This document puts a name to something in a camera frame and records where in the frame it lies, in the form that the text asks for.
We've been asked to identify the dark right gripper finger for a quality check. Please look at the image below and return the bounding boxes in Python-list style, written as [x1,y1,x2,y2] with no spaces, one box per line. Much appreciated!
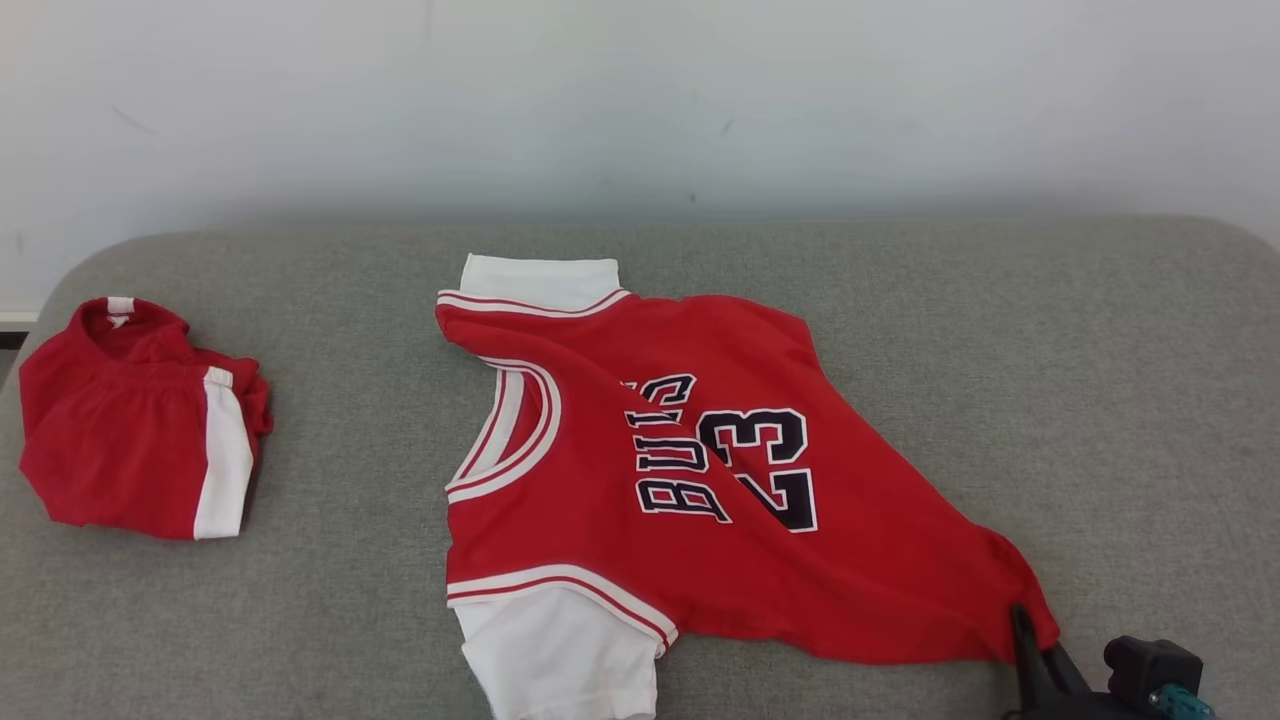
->
[1045,645,1091,693]
[1010,605,1061,701]

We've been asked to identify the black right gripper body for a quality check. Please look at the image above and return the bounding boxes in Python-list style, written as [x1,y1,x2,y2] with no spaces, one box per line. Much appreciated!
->
[1005,690,1151,720]

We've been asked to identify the red basketball jersey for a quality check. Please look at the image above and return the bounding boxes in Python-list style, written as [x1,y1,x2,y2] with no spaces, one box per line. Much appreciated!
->
[435,253,1061,720]

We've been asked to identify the red shorts with white stripe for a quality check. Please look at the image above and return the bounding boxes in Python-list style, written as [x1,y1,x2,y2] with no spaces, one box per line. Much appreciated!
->
[17,296,276,542]

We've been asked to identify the teal cable connector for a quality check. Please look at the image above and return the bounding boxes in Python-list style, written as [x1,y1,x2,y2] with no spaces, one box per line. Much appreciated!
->
[1148,684,1218,720]

